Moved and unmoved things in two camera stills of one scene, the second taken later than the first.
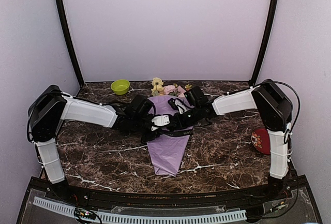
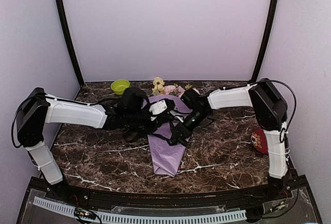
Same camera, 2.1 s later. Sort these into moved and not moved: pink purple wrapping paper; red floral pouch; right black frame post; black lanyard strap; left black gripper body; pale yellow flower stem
Moved: left black gripper body; black lanyard strap
Not moved: red floral pouch; pink purple wrapping paper; pale yellow flower stem; right black frame post
